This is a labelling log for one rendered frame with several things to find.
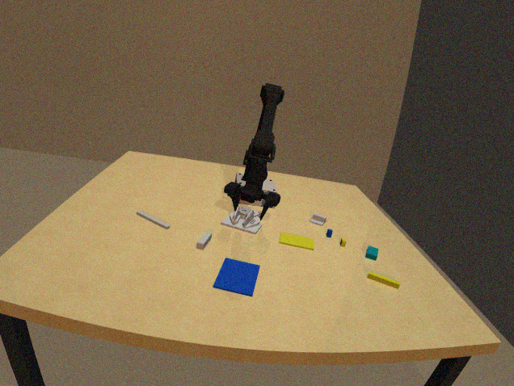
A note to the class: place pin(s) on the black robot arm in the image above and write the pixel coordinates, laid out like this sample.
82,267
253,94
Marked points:
262,145

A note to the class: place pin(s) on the yellow flat rectangular plate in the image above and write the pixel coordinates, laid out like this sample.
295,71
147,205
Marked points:
297,241

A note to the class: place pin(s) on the grey square bar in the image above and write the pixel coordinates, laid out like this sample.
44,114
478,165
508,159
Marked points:
154,220

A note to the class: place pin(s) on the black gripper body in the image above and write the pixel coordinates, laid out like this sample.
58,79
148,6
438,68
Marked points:
233,188

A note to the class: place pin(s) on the teal rectangular block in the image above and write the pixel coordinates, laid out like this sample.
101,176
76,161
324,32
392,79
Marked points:
372,253

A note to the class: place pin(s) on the yellow flat bar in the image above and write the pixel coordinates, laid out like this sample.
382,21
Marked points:
383,279

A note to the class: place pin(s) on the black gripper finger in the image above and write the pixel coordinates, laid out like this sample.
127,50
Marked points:
265,208
235,200

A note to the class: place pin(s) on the blue flat square plate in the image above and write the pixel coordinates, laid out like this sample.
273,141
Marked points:
237,276

